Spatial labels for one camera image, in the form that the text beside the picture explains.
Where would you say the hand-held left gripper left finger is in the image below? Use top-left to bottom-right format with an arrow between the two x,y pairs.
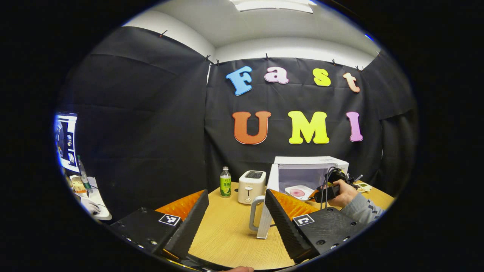
110,190 -> 209,260

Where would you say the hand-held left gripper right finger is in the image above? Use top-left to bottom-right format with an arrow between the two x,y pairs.
265,189 -> 359,263

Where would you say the white plate with pink food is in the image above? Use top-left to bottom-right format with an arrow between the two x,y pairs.
284,184 -> 315,201

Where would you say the white microwave oven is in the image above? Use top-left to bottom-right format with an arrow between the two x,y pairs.
249,156 -> 350,239

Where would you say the white toaster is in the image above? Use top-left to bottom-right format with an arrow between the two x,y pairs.
237,170 -> 267,205

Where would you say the green drink bottle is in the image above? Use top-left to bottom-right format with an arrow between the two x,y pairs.
220,166 -> 232,198

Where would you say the white side desk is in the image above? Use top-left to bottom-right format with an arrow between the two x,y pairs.
70,176 -> 113,221

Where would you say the black backdrop cloth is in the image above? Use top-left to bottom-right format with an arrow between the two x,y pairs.
62,26 -> 418,221

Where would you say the dark slim bottle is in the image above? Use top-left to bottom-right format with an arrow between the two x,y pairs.
77,155 -> 92,194

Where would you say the computer monitor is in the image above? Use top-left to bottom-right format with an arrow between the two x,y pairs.
54,113 -> 79,173

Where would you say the long ceiling light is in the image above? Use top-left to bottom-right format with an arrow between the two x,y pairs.
231,0 -> 317,14

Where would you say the black cable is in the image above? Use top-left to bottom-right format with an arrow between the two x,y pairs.
320,166 -> 341,210

